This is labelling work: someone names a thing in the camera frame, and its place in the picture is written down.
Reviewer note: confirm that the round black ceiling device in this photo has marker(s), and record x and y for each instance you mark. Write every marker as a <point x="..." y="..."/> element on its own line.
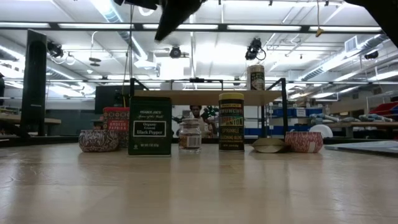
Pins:
<point x="175" y="52"/>

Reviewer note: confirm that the wooden side table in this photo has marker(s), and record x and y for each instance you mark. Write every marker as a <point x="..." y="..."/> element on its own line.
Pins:
<point x="51" y="121"/>

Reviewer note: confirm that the red storage bin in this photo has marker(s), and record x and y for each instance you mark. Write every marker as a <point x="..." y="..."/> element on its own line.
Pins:
<point x="385" y="109"/>

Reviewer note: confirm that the black ceiling spotlight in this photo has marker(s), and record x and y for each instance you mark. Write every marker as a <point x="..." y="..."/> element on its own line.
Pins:
<point x="371" y="55"/>

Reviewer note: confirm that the white trash can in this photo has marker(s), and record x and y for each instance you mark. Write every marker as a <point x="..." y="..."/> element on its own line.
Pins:
<point x="323" y="130"/>

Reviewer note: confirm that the red-lidded smoked paprika tin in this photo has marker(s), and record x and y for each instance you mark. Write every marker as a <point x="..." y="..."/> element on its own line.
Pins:
<point x="116" y="121"/>

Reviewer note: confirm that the yellow-lidded crunchy onion shaker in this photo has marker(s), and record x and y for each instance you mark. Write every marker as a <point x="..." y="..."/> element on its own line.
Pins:
<point x="231" y="124"/>

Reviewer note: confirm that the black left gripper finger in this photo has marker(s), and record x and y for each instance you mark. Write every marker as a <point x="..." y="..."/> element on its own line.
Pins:
<point x="174" y="15"/>

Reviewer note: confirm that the dark green black pepper tin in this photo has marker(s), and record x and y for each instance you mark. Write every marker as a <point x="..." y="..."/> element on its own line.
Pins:
<point x="150" y="124"/>

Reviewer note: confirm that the black monitor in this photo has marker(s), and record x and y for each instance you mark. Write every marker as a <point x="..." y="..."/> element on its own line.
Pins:
<point x="105" y="99"/>

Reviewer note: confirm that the wooden shelf with black frame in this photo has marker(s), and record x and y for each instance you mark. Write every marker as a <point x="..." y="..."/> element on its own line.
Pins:
<point x="199" y="97"/>

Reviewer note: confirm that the black upright column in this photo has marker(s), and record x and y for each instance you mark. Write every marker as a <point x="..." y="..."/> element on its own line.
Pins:
<point x="33" y="77"/>

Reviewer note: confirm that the black device on column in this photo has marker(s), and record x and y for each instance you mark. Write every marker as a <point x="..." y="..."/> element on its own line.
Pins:
<point x="55" y="49"/>

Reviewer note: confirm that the small glass spice jar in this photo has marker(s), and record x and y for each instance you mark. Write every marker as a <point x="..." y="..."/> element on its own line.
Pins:
<point x="189" y="137"/>

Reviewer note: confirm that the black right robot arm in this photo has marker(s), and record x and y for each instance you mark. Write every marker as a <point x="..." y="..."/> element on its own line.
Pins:
<point x="385" y="15"/>

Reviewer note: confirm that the orange and brown spice pouch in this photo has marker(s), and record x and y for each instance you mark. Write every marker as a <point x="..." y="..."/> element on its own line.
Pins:
<point x="269" y="146"/>

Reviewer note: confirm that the long wooden workbench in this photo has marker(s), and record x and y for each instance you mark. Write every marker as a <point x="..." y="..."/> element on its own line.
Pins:
<point x="367" y="125"/>

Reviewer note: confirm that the tan-lidded cardboard seasoning canister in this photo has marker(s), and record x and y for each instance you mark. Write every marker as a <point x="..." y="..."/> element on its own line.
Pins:
<point x="256" y="77"/>

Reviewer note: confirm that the black overhead beam with lights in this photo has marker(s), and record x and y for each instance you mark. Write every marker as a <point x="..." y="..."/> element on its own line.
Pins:
<point x="305" y="29"/>

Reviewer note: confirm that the red patterned candle tin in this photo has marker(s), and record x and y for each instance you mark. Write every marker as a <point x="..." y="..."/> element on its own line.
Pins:
<point x="303" y="142"/>

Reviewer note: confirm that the blue storage bins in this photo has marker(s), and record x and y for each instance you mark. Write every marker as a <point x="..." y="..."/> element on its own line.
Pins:
<point x="292" y="112"/>

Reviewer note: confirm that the person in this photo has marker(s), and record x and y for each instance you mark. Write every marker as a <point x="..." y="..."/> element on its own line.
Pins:
<point x="196" y="110"/>

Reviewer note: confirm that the maroon patterned candle tin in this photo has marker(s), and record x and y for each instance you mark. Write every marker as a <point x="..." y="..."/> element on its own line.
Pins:
<point x="98" y="141"/>

